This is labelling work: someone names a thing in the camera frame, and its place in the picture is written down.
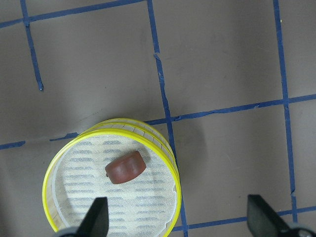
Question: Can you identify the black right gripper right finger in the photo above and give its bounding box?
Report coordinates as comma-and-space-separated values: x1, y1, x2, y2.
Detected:
247, 195, 296, 237

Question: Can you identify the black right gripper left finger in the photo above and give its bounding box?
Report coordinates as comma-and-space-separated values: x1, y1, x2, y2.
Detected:
75, 197, 109, 237

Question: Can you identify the yellow-rimmed top steamer layer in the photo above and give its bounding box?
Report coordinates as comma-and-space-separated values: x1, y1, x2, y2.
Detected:
42, 118, 182, 237

